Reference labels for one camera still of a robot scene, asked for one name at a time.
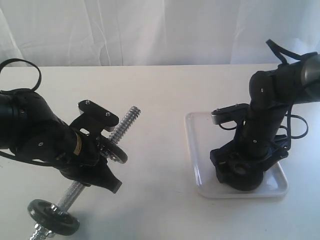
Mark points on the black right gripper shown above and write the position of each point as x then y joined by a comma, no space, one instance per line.
260,153

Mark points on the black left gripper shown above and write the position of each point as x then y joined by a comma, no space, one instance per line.
86,164

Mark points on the black weight plate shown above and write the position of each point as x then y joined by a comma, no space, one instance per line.
35,209
246,177
111,151

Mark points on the chrome dumbbell bar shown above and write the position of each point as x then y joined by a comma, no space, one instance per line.
76,188

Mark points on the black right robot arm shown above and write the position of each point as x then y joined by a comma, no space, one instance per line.
273,94

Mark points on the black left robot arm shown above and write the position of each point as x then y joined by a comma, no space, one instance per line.
34,135

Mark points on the white rectangular tray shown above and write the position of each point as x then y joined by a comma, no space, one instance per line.
203,136

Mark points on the chrome spinlock collar nut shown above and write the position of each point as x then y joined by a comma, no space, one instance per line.
51,224

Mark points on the white backdrop curtain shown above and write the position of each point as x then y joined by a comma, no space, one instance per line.
155,32

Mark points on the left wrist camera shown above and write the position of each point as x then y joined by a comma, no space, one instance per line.
101,116

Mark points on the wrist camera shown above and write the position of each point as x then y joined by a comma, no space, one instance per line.
101,116
234,113

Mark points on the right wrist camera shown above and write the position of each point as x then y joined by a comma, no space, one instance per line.
234,113

